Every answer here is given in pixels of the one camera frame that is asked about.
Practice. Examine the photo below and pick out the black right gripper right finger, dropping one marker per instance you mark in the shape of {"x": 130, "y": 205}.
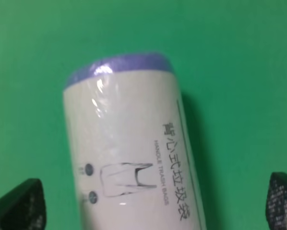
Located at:
{"x": 276, "y": 202}

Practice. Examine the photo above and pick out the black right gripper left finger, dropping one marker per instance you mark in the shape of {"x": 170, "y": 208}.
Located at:
{"x": 24, "y": 207}

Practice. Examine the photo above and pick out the green table cloth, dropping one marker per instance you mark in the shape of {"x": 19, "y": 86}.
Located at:
{"x": 230, "y": 57}

